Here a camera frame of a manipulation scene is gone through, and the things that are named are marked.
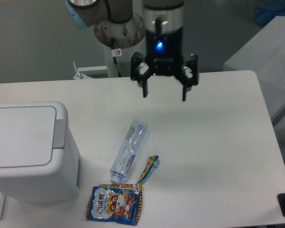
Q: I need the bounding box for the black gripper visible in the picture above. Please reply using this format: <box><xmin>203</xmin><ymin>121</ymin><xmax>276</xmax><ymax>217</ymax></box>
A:
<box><xmin>130</xmin><ymin>28</ymin><xmax>200</xmax><ymax>102</ymax></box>

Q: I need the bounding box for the white plastic trash can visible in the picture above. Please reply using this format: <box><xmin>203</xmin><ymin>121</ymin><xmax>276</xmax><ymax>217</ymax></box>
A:
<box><xmin>0</xmin><ymin>101</ymin><xmax>81</xmax><ymax>202</ymax></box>

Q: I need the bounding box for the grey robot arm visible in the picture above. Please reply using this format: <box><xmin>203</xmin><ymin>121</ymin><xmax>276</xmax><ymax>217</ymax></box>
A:
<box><xmin>65</xmin><ymin>0</ymin><xmax>199</xmax><ymax>97</ymax></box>

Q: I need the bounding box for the crumpled yellow wrapper strip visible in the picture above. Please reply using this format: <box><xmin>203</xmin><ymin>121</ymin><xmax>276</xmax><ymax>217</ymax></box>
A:
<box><xmin>137</xmin><ymin>155</ymin><xmax>160</xmax><ymax>184</ymax></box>

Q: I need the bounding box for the white covered side table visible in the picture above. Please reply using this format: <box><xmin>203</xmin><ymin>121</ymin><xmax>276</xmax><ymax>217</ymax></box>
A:
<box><xmin>223</xmin><ymin>16</ymin><xmax>285</xmax><ymax>125</ymax></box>

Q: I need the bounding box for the blue object in background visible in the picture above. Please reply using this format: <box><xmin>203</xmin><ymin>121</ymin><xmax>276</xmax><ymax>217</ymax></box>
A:
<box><xmin>254</xmin><ymin>0</ymin><xmax>285</xmax><ymax>27</ymax></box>

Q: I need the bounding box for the clear empty plastic bottle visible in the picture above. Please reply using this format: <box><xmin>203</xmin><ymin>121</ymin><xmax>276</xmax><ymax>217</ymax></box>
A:
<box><xmin>110</xmin><ymin>119</ymin><xmax>147</xmax><ymax>185</ymax></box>

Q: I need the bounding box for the blue snack bag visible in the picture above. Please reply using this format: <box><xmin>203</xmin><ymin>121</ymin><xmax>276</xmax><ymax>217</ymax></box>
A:
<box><xmin>85</xmin><ymin>182</ymin><xmax>143</xmax><ymax>226</ymax></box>

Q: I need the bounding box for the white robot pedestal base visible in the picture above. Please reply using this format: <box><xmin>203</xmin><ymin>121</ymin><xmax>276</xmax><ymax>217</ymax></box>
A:
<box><xmin>72</xmin><ymin>12</ymin><xmax>148</xmax><ymax>80</ymax></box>

